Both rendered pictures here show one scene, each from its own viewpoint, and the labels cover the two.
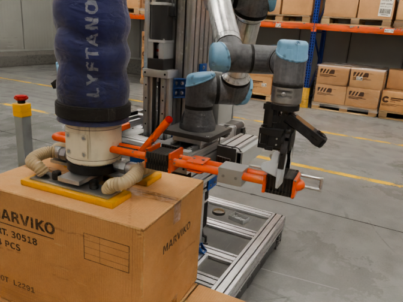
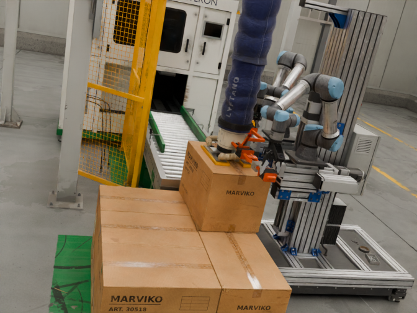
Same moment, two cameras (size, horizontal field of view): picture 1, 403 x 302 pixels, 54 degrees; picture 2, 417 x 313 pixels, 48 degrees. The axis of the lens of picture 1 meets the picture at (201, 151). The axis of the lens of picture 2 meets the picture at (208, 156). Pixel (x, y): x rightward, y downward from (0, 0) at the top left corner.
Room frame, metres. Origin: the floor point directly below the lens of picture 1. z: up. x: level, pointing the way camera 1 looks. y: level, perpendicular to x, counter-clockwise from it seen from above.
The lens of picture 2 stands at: (-0.93, -1.76, 1.90)
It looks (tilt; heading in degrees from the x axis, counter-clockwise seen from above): 18 degrees down; 47
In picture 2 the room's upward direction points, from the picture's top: 11 degrees clockwise
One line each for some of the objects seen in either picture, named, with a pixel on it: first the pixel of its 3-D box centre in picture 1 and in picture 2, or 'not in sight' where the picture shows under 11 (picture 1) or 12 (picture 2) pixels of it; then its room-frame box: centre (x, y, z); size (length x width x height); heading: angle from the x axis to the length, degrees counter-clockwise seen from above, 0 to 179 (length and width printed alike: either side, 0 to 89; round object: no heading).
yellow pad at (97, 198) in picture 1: (75, 183); (215, 153); (1.11, 0.38, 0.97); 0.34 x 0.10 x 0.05; 68
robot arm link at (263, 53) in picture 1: (271, 60); (287, 119); (1.08, -0.17, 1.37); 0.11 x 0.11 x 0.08; 8
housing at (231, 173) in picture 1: (232, 173); (258, 166); (1.03, -0.09, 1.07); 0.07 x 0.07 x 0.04; 68
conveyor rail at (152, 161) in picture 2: not in sight; (146, 141); (1.58, 1.86, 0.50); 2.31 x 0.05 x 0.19; 64
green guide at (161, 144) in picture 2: not in sight; (149, 122); (1.79, 2.15, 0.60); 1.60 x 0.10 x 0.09; 64
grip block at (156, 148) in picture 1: (164, 157); (244, 152); (1.11, 0.11, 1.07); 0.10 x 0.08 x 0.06; 158
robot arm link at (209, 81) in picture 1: (201, 88); (313, 134); (1.62, 0.02, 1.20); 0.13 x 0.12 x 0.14; 98
